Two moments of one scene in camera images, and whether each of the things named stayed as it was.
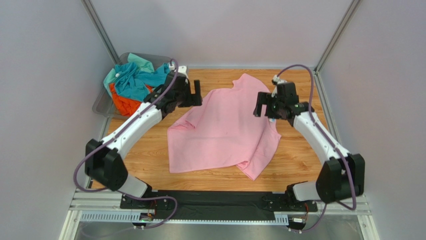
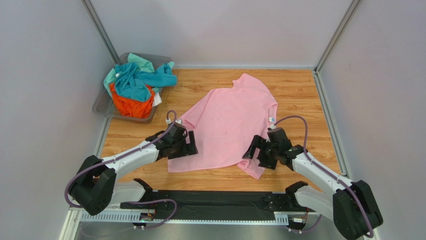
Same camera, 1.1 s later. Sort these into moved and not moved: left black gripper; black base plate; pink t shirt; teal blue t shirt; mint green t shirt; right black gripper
Moved: left black gripper; right black gripper
Not moved: teal blue t shirt; pink t shirt; black base plate; mint green t shirt
